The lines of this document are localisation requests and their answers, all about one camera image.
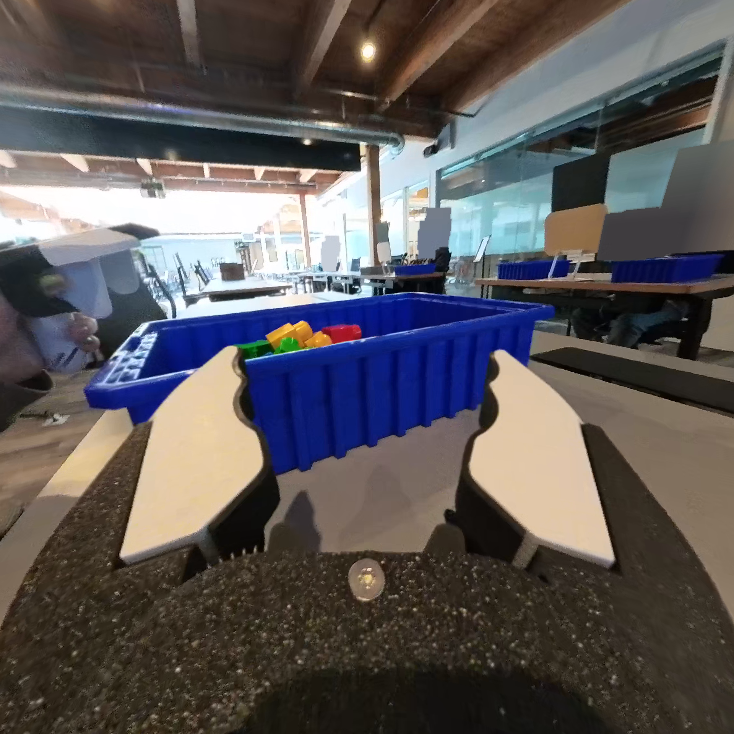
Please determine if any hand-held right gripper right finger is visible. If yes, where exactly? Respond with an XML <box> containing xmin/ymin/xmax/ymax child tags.
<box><xmin>456</xmin><ymin>350</ymin><xmax>616</xmax><ymax>570</ymax></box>

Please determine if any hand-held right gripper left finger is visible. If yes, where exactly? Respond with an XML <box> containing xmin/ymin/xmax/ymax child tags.
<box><xmin>119</xmin><ymin>346</ymin><xmax>282</xmax><ymax>568</ymax></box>

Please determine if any person's left hand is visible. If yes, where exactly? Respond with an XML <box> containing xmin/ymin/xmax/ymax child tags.
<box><xmin>68</xmin><ymin>314</ymin><xmax>101</xmax><ymax>353</ymax></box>

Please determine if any wooden table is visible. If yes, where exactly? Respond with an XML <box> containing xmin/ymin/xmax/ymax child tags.
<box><xmin>201</xmin><ymin>278</ymin><xmax>293</xmax><ymax>302</ymax></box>
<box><xmin>361</xmin><ymin>272</ymin><xmax>445</xmax><ymax>296</ymax></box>
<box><xmin>475</xmin><ymin>274</ymin><xmax>734</xmax><ymax>359</ymax></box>

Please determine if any wooden divider panel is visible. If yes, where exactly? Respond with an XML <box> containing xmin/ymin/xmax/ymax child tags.
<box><xmin>544</xmin><ymin>203</ymin><xmax>609</xmax><ymax>256</ymax></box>

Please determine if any black panel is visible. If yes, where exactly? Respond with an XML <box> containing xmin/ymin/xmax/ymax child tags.
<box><xmin>552</xmin><ymin>154</ymin><xmax>611</xmax><ymax>213</ymax></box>

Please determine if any metal duct pipe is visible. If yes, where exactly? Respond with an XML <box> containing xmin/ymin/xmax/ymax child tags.
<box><xmin>0</xmin><ymin>80</ymin><xmax>408</xmax><ymax>156</ymax></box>

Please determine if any wooden post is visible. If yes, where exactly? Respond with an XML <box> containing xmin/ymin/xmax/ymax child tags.
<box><xmin>364</xmin><ymin>143</ymin><xmax>384</xmax><ymax>267</ymax></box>

